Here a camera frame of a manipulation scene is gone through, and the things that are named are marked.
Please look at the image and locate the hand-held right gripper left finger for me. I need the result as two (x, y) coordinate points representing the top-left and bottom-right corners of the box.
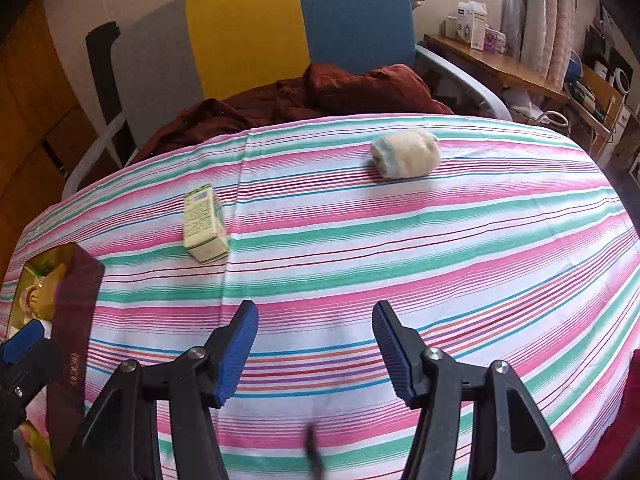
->
(57, 300), (260, 480)

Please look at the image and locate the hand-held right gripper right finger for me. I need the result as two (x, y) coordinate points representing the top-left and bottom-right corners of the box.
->
(371, 301), (573, 480)

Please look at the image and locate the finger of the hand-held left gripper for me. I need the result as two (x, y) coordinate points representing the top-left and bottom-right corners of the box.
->
(0, 321), (63, 376)

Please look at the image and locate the dark maroon box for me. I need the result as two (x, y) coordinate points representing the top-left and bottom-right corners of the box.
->
(0, 241), (106, 480)

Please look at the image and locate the small green white box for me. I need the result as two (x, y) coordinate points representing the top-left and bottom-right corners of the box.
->
(182, 184), (231, 264)

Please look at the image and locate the cream sock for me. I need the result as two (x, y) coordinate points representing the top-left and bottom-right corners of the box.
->
(370, 129), (442, 181)

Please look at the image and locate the pink green striped tablecloth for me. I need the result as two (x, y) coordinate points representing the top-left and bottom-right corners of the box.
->
(0, 112), (640, 480)

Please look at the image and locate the person's red garment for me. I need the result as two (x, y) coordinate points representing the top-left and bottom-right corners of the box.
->
(572, 347), (640, 480)

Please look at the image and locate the maroon quilted jacket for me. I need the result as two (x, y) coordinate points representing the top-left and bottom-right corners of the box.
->
(130, 62), (456, 166)

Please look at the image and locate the wooden side desk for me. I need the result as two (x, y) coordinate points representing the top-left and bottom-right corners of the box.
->
(424, 34), (571, 106)

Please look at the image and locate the grey yellow blue armchair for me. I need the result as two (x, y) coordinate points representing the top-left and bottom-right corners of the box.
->
(62, 0), (513, 196)

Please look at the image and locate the purple carton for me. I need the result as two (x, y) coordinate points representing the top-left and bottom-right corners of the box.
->
(482, 27), (507, 54)

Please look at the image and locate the yellow wooden folding chair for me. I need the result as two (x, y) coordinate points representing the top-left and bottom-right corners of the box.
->
(565, 65), (626, 161)

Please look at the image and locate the white blue carton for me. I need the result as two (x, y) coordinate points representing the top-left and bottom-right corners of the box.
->
(447, 1), (488, 50)

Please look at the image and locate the pale patterned curtain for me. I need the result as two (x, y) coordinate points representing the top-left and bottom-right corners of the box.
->
(502, 0), (581, 86)

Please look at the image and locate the white power cable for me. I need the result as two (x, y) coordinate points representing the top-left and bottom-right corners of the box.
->
(535, 110), (571, 128)

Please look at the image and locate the white ring light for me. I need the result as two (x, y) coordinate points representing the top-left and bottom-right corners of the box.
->
(607, 65), (635, 92)

